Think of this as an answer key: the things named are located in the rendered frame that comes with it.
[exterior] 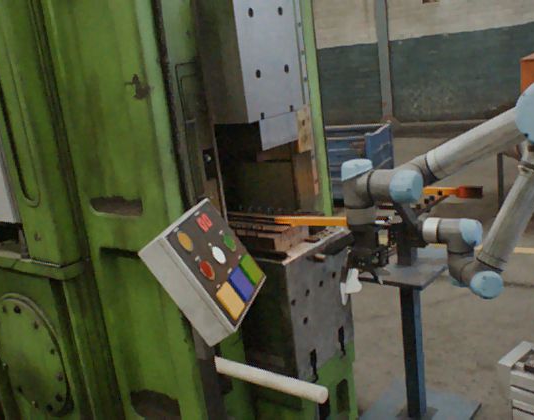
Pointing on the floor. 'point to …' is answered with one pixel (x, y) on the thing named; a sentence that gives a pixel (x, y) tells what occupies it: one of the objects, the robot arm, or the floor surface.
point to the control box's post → (209, 377)
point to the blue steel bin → (359, 149)
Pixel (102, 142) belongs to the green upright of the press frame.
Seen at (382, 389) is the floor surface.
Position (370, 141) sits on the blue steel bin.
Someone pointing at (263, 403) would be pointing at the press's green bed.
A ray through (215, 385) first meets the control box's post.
